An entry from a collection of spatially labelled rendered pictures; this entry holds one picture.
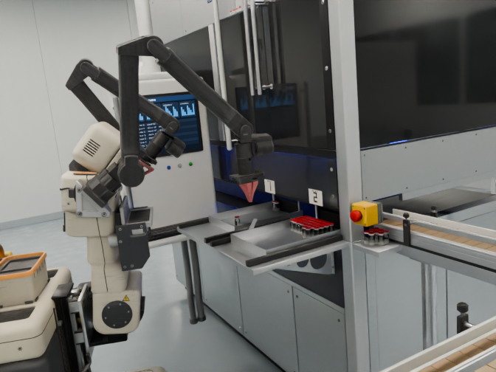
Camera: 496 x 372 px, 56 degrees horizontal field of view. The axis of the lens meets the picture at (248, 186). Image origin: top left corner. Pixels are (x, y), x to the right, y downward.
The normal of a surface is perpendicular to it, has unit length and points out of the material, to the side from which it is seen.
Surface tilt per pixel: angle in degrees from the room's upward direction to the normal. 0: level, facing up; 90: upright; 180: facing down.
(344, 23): 90
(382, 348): 90
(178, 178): 90
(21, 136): 90
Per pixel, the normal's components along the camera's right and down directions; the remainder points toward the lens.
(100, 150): 0.18, 0.17
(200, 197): 0.48, 0.12
